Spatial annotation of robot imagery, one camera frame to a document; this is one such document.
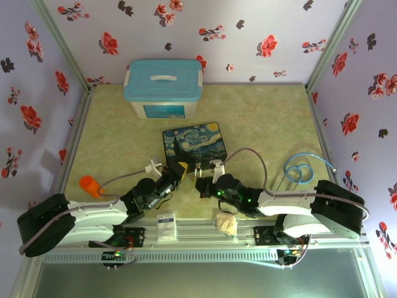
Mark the aluminium mounting rail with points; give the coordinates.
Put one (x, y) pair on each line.
(198, 245)

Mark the storage box with blue lid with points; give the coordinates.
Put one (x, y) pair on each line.
(161, 90)

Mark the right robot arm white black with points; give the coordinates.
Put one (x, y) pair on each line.
(288, 201)

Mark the green circuit board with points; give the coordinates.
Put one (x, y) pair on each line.
(114, 255)

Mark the orange plastic cup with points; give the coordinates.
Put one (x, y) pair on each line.
(89, 185)

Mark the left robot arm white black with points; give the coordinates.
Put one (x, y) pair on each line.
(93, 214)

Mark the crumpled clear plastic bag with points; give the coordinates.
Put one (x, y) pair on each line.
(227, 224)

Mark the aluminium frame post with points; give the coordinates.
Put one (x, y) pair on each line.
(62, 46)
(332, 43)

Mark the white paper packet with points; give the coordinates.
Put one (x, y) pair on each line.
(167, 226)

